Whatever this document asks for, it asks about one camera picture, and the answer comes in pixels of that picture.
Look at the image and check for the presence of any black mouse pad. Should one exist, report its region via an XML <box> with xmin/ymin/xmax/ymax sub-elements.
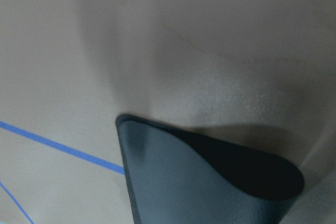
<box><xmin>115</xmin><ymin>114</ymin><xmax>305</xmax><ymax>223</ymax></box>

